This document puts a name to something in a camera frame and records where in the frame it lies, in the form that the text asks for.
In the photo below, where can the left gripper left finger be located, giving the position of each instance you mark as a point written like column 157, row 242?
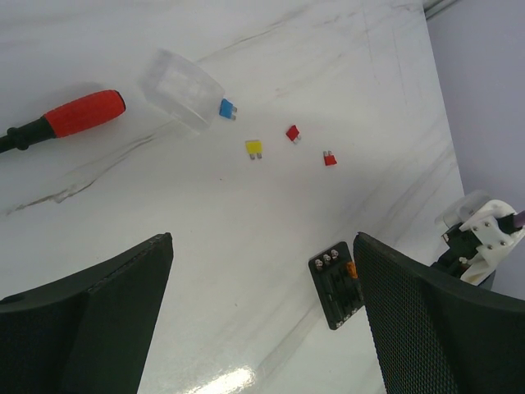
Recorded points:
column 89, row 332

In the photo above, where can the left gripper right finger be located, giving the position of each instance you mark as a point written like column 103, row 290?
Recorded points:
column 434, row 333

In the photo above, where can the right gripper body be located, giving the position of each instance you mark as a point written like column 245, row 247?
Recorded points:
column 461, row 255

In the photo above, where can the black fuse box base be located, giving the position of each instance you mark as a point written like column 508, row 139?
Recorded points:
column 339, row 294

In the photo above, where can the orange blade fuse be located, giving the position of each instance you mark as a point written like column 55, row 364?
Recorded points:
column 351, row 268

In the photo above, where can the bright red blade fuse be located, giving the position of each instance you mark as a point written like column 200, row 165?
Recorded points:
column 329, row 159

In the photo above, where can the dark red blade fuse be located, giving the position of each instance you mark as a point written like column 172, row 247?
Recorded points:
column 293, row 134

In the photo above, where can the yellow blade fuse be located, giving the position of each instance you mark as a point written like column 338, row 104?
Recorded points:
column 254, row 149

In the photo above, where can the clear plastic fuse box cover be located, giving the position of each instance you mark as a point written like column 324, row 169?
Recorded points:
column 181, row 89

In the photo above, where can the blue blade fuse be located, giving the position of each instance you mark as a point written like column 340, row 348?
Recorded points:
column 227, row 109

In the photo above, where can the red handled screwdriver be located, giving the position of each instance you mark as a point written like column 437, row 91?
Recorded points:
column 71, row 118

